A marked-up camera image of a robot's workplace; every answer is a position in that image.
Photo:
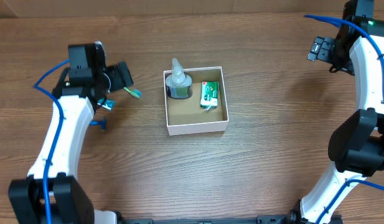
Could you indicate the green soap bar pack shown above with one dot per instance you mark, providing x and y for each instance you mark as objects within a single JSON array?
[{"x": 209, "y": 95}]

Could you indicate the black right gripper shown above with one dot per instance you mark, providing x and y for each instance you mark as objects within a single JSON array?
[{"x": 320, "y": 48}]

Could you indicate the pink open cardboard box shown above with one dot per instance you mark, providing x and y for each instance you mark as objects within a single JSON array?
[{"x": 187, "y": 116}]

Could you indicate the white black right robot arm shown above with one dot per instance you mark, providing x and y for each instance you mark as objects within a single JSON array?
[{"x": 356, "y": 147}]

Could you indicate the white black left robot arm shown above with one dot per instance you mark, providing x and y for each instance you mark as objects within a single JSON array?
[{"x": 51, "y": 192}]

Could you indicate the teal white toothpaste tube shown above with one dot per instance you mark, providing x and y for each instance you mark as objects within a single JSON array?
[{"x": 106, "y": 104}]

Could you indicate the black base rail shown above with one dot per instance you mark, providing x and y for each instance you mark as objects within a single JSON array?
[{"x": 260, "y": 219}]

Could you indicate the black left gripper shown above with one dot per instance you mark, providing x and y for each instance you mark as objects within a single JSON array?
[{"x": 122, "y": 76}]

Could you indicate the green white toothbrush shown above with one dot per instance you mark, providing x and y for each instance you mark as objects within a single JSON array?
[{"x": 134, "y": 92}]

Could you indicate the blue disposable razor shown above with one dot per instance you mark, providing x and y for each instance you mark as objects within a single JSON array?
[{"x": 101, "y": 123}]

